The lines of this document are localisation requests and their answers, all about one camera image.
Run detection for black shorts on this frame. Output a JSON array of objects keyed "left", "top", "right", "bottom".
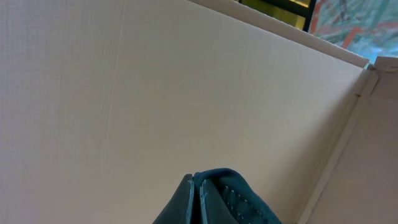
[{"left": 193, "top": 168, "right": 281, "bottom": 224}]

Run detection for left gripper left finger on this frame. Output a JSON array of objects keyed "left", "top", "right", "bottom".
[{"left": 153, "top": 174, "right": 195, "bottom": 224}]

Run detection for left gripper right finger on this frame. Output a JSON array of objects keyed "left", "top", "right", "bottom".
[{"left": 200, "top": 180, "right": 238, "bottom": 224}]

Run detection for beige cardboard panel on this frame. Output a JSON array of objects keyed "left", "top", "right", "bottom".
[{"left": 1, "top": 1, "right": 379, "bottom": 223}]

